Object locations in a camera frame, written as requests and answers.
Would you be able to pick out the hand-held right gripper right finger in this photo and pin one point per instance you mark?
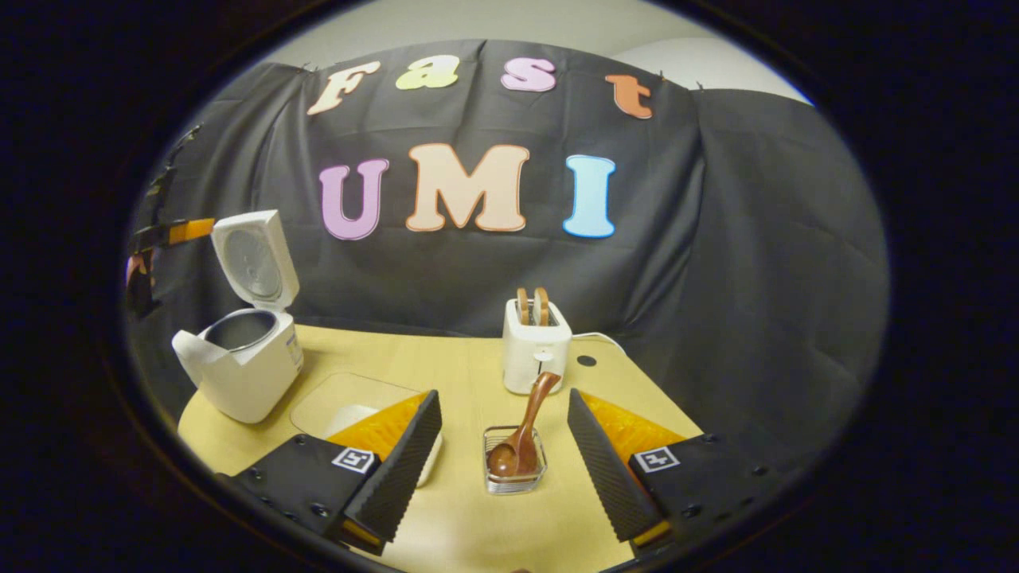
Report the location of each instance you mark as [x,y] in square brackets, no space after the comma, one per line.
[609,477]

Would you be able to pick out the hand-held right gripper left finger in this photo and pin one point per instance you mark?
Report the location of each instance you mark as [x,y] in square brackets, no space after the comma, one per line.
[398,469]

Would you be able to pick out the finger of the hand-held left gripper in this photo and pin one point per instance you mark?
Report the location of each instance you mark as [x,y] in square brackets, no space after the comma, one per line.
[179,231]

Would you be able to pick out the clear chopstick holder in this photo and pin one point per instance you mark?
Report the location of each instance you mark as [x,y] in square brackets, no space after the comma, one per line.
[537,481]

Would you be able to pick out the clear box of rice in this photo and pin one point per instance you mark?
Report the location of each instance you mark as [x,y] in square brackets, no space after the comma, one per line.
[342,402]

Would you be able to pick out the brown wooden spoon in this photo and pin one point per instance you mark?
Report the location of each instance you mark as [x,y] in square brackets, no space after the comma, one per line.
[517,454]

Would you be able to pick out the white rice cooker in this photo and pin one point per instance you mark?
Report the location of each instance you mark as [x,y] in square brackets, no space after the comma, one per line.
[247,374]

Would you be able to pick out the white toaster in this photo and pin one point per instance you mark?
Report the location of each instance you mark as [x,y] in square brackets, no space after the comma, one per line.
[533,358]

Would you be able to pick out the toasted bread slice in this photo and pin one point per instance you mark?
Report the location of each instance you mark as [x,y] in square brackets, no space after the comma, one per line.
[523,306]
[541,306]

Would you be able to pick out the black backdrop cloth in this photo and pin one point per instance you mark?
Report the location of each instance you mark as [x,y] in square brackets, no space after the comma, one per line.
[716,239]

